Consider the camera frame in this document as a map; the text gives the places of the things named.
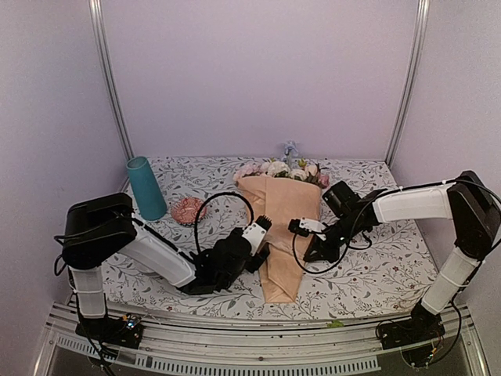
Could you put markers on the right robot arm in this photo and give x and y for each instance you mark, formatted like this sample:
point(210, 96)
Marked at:
point(461, 214)

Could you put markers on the aluminium front rail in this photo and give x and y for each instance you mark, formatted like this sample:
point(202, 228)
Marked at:
point(183, 344)

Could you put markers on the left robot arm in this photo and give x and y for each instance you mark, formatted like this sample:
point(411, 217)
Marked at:
point(98, 229)

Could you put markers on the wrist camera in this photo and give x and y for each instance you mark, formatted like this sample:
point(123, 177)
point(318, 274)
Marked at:
point(304, 227)
point(256, 231)

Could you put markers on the blue flower stem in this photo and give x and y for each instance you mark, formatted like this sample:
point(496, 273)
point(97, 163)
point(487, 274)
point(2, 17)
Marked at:
point(290, 153)

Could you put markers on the right aluminium frame post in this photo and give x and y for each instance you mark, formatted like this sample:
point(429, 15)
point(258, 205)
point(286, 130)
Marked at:
point(417, 45)

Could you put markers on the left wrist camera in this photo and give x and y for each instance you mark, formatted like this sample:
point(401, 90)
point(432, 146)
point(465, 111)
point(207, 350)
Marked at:
point(256, 231)

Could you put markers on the peach wrapping paper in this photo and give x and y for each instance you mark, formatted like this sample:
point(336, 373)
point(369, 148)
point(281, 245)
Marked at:
point(281, 200)

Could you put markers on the teal cylindrical vase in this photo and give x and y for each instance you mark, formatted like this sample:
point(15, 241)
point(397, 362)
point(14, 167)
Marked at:
point(147, 193)

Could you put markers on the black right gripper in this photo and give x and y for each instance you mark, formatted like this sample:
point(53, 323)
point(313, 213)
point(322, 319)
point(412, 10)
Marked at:
point(324, 253)

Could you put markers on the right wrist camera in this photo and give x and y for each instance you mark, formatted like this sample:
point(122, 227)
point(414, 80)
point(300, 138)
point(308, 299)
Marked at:
point(304, 227)

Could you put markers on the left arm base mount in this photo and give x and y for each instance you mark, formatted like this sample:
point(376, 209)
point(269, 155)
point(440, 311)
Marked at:
point(125, 331)

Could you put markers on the floral patterned table mat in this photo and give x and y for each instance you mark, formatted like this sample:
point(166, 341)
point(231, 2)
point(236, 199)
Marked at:
point(383, 273)

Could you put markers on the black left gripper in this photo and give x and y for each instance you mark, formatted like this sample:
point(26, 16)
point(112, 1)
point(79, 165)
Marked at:
point(261, 259)

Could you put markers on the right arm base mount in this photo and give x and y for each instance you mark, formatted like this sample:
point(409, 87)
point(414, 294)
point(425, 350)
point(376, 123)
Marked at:
point(416, 329)

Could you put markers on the bunch of mixed flowers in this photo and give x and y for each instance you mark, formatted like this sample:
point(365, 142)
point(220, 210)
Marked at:
point(301, 171)

